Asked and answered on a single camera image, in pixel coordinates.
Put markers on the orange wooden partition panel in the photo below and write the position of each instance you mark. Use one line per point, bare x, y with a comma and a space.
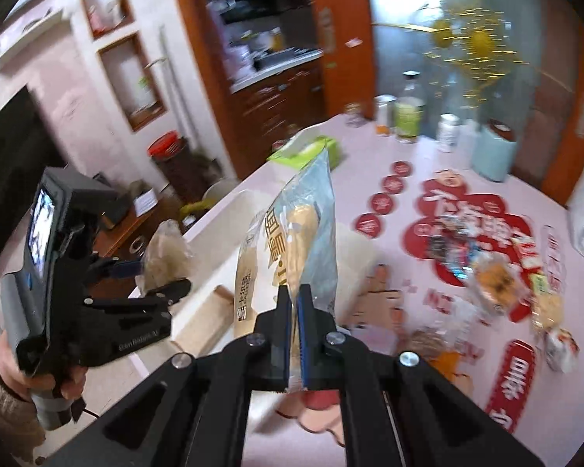
579, 121

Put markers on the green tissue box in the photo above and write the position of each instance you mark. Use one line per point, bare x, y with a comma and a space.
316, 148

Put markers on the clear bread packet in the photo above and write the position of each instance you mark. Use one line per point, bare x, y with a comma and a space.
292, 233

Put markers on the small glass jar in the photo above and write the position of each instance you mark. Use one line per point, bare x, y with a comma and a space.
354, 116

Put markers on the teal canister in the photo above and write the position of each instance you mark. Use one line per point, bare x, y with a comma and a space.
491, 155

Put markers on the black television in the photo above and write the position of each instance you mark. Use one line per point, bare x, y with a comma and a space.
9, 155

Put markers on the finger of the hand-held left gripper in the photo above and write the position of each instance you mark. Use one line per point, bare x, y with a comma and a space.
168, 289
125, 267

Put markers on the wooden framed wall niche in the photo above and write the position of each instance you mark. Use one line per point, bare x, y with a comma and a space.
107, 0
134, 82

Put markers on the person's left hand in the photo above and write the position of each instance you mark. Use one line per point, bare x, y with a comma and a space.
73, 382

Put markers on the orange wooden door frame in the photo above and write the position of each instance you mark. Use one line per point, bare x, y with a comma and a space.
345, 19

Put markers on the white bucket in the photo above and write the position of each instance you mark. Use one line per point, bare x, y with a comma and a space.
219, 189

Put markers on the yellow bag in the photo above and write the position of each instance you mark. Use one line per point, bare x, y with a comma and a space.
193, 208

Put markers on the brown kitchen cabinet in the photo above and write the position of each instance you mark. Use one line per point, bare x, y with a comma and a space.
277, 107

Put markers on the pile of assorted food packets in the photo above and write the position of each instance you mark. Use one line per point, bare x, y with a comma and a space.
496, 277

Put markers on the white squeeze bottle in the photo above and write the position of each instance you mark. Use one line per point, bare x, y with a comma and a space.
447, 134

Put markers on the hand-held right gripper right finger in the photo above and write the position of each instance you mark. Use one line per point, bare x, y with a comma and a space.
303, 338

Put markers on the glass bottle green label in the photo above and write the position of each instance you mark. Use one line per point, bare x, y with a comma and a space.
409, 116

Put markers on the pink red printed tablecloth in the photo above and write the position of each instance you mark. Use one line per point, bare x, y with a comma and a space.
370, 170

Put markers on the small bottle silver cap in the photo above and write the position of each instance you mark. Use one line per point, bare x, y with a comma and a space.
384, 112

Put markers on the clear plastic bag brown contents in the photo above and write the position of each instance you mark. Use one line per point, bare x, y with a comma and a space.
168, 248

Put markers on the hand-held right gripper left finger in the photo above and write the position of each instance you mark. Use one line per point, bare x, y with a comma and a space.
285, 335

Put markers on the red lidded bin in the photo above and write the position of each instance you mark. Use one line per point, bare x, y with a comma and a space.
168, 155

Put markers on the low wooden stand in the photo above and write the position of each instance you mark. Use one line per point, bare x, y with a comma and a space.
121, 233

